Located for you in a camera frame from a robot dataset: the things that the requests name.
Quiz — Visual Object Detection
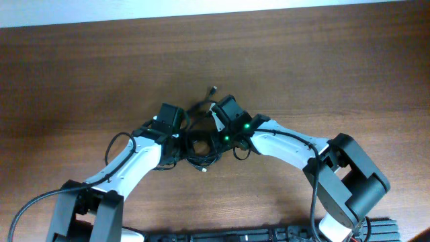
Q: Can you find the black cable bundle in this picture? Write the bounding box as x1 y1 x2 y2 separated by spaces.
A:
153 85 232 173

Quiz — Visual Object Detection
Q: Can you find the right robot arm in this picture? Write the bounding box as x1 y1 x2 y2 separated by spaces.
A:
209 95 390 241

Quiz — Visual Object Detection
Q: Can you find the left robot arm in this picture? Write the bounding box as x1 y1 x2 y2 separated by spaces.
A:
47 104 189 241

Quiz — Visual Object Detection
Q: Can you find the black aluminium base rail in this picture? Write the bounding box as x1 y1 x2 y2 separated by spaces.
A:
120 218 401 242

